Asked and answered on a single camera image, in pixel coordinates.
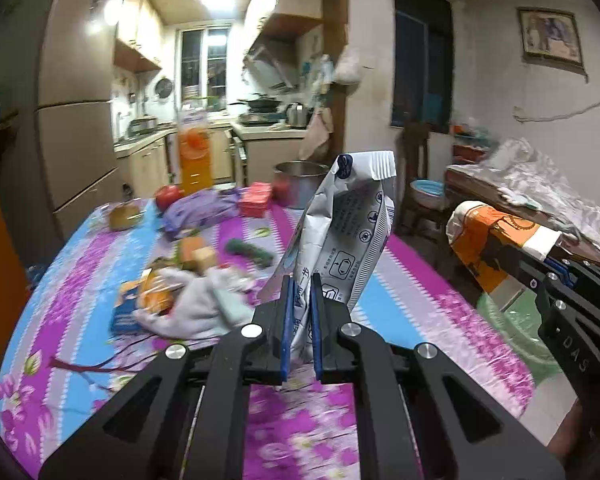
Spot steel kettle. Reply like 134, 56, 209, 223
285, 101, 311, 128

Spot blue packet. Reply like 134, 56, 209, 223
110, 280, 146, 336

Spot orange white snack packet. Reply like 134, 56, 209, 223
446, 200, 563, 293

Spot red box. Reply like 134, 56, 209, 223
238, 182, 273, 217

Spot clear hanging plastic bags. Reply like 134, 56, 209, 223
300, 52, 334, 107

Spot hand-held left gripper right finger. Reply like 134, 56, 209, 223
307, 272, 566, 480

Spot person's right forearm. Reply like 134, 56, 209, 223
545, 400, 588, 461

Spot kitchen stove counter cabinet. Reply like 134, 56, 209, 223
230, 121, 311, 186

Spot range hood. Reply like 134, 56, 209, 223
242, 42, 301, 93

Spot dark wooden chair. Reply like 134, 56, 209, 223
397, 122, 448, 233

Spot white crumpled sheet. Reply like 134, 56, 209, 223
472, 137, 600, 251

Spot dark wooden table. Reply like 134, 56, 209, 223
445, 167, 600, 273

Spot green-lined waste bin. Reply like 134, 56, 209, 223
475, 287, 578, 386

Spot beige refrigerator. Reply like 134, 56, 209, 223
34, 0, 126, 241

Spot green scouring pad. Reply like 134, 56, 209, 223
225, 238, 274, 267

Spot blue plastic basin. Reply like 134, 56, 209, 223
411, 179, 447, 209

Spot yellow sponge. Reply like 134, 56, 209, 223
179, 236, 219, 274

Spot white hanging plastic bag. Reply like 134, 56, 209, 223
332, 45, 363, 85

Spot floral striped tablecloth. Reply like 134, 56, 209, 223
0, 187, 536, 480

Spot cluttered plastic crates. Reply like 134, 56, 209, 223
452, 119, 492, 162

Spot framed elephant picture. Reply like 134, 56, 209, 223
517, 7, 583, 66

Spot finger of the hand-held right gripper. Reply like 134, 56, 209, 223
484, 240, 556, 311
544, 255, 600, 291

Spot white cloth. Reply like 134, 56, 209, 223
132, 266, 256, 338

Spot black wok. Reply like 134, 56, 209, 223
228, 92, 283, 113

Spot orange juice bottle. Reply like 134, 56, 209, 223
176, 105, 213, 196

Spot wall cabinet with handles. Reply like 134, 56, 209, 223
114, 0, 163, 72

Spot white printed snack bag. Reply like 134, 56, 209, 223
259, 151, 398, 366

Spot bagged brown fruit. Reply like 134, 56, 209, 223
100, 200, 148, 232

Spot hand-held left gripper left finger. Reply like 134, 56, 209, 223
39, 275, 297, 480

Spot gas stove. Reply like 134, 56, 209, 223
237, 112, 286, 128

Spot orange wooden cabinet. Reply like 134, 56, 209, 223
0, 110, 33, 361

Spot purple wipes packet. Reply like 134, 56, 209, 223
160, 191, 241, 235

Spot kitchen window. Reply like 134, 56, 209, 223
179, 25, 231, 111

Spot hanging beige towel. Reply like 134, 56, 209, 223
300, 107, 333, 161

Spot kitchen sink counter cabinet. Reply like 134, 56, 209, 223
112, 127, 178, 198

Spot red apple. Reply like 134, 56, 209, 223
155, 185, 185, 211

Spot wall cabinet above hood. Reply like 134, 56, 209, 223
242, 0, 326, 41

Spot wall cable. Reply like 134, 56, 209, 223
512, 87, 600, 124

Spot dark room window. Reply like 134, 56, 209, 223
390, 0, 455, 135

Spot steel pot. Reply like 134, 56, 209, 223
272, 161, 331, 209

